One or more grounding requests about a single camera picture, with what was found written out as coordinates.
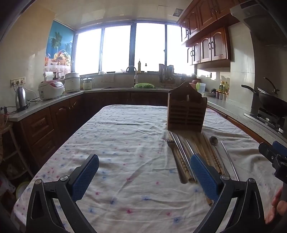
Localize paper towel roll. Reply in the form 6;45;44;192
43;72;55;82

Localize large white rice cooker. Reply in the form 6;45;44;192
65;72;81;93

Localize curved steel faucet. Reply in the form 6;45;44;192
126;66;138;85

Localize tropical fruit poster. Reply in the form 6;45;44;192
44;20;74;76

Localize green sink basket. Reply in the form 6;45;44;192
134;83;155;89

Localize yellow oil bottle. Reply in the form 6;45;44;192
218;81;229;95

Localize upper wooden cabinets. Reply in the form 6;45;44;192
178;0;240;68

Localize range hood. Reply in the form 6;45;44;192
230;1;286;47

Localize person right hand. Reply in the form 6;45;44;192
265;187;287;224

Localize wall power outlet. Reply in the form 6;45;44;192
10;77;26;87

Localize curved steel utensil handle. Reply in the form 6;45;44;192
220;141;240;181

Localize steel electric kettle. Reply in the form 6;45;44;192
15;86;29;112

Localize white floral tablecloth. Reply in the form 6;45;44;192
13;105;282;232

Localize wooden utensil holder box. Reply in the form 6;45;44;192
167;82;207;132

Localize steel chopstick on table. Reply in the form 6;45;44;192
183;139;195;158

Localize white jug green lid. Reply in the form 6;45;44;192
196;82;206;93

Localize red white rice cooker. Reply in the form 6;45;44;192
38;80;64;100

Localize metal spoon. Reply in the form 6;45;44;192
209;136;229;176

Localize black wok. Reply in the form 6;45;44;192
241;77;287;117

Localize gas stove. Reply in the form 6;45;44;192
244;107;286;136

